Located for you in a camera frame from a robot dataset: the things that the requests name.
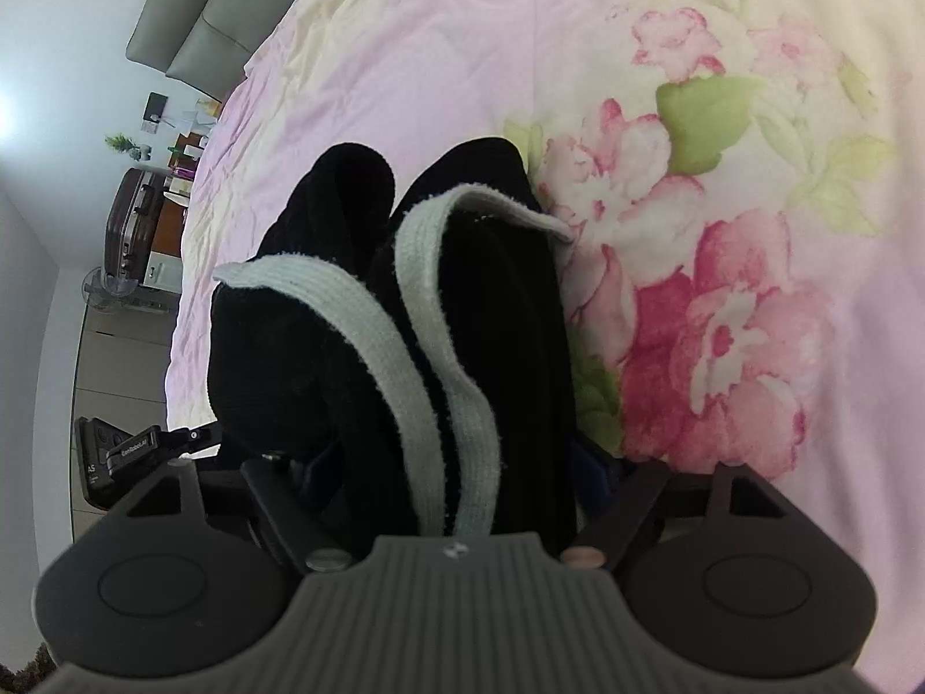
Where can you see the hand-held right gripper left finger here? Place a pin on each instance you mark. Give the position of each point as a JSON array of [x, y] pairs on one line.
[[289, 513]]

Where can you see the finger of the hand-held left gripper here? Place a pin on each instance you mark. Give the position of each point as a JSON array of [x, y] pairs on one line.
[[191, 437]]

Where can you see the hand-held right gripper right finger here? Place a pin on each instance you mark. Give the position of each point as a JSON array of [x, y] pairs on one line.
[[636, 506]]

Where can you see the white panelled cabinet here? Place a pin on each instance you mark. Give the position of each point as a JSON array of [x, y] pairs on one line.
[[160, 278]]

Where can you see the standing fan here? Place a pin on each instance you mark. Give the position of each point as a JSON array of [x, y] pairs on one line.
[[107, 290]]

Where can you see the wooden nightstand with white top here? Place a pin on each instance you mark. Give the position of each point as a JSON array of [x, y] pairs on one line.
[[173, 220]]

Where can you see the dark brown suitcase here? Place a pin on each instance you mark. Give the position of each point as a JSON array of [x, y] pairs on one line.
[[134, 220]]

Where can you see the brown shaggy rug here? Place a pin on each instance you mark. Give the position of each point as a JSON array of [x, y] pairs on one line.
[[22, 669]]

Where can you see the cluster of cosmetic bottles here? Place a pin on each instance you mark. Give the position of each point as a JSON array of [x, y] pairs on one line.
[[191, 152]]

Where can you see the small green potted plant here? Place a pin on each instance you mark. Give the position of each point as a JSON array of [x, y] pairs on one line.
[[126, 144]]

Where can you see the grey upholstered bed headboard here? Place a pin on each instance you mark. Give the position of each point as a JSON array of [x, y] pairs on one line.
[[209, 22]]

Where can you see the pink floral blanket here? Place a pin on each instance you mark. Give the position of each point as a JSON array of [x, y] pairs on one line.
[[506, 50]]

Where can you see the black wall socket panel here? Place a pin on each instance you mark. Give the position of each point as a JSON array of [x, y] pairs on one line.
[[154, 110]]

